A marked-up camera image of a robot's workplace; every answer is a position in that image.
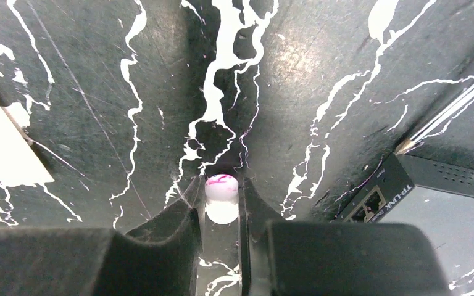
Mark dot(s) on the cream paper envelope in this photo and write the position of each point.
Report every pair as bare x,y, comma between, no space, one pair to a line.
18,163

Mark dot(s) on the black rectangular block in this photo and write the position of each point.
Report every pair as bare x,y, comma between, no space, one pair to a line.
436,197

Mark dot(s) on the white glue stick cap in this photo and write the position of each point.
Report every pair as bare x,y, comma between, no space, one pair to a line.
222,198

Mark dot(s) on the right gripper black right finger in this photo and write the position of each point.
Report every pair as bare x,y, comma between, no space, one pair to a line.
281,257

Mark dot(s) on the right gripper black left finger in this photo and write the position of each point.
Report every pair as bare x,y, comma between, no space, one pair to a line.
158,257

